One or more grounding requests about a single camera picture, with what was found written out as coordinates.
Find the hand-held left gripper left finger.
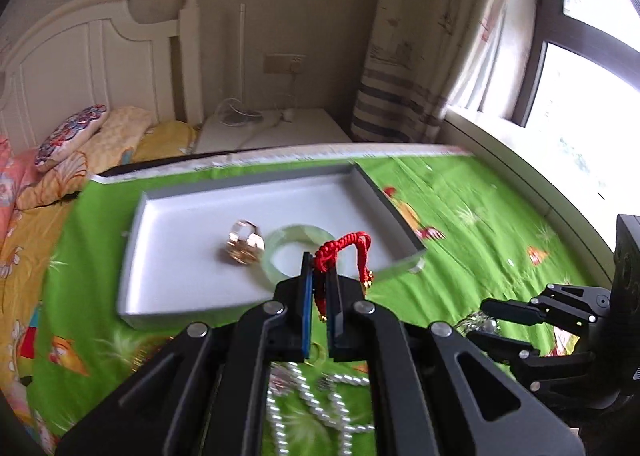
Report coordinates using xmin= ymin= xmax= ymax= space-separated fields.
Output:
xmin=55 ymin=251 xmax=316 ymax=456

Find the patterned round pillow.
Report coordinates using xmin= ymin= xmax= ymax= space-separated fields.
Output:
xmin=34 ymin=105 xmax=108 ymax=173

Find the pink floral quilt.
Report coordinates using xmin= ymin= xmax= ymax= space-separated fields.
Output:
xmin=0 ymin=136 xmax=43 ymax=257

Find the yellow floral bed sheet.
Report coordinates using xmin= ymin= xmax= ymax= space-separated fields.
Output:
xmin=0 ymin=120 xmax=201 ymax=437

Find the green printed cloth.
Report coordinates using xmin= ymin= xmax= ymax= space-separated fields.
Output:
xmin=25 ymin=143 xmax=616 ymax=456

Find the white slim desk lamp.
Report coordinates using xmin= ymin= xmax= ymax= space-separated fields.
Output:
xmin=215 ymin=4 xmax=264 ymax=128

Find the white pearl necklace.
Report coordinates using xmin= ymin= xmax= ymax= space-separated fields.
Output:
xmin=265 ymin=361 xmax=376 ymax=456

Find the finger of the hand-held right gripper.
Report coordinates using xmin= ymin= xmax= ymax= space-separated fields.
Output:
xmin=480 ymin=283 xmax=612 ymax=335
xmin=467 ymin=331 xmax=597 ymax=396

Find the silver pendant necklace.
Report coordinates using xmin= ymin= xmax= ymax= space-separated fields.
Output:
xmin=457 ymin=313 xmax=501 ymax=337

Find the striped beige curtain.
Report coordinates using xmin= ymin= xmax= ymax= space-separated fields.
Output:
xmin=350 ymin=0 xmax=538 ymax=144

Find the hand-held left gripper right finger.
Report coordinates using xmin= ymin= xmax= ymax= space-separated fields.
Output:
xmin=325 ymin=269 xmax=586 ymax=456

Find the white nightstand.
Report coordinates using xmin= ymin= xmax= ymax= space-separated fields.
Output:
xmin=192 ymin=109 xmax=356 ymax=157

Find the white cable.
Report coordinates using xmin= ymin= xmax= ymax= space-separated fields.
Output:
xmin=215 ymin=71 xmax=298 ymax=129

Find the white shallow tray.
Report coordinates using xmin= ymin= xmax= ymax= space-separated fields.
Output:
xmin=117 ymin=161 xmax=428 ymax=329

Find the cream shell-pattern pillow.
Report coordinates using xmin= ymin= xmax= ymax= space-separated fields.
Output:
xmin=15 ymin=106 xmax=156 ymax=209

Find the window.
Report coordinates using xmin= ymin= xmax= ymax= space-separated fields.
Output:
xmin=442 ymin=0 xmax=640 ymax=257

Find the wall socket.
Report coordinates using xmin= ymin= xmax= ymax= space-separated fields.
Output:
xmin=263 ymin=53 xmax=307 ymax=76

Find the red cord bracelet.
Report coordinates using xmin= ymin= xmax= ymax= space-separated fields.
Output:
xmin=312 ymin=232 xmax=375 ymax=323

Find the white bed headboard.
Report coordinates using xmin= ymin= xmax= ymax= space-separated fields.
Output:
xmin=0 ymin=0 xmax=203 ymax=157

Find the wide gold ring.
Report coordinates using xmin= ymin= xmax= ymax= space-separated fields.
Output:
xmin=222 ymin=219 xmax=266 ymax=266

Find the pale green jade bangle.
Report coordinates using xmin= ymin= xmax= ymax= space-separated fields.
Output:
xmin=262 ymin=222 xmax=391 ymax=289

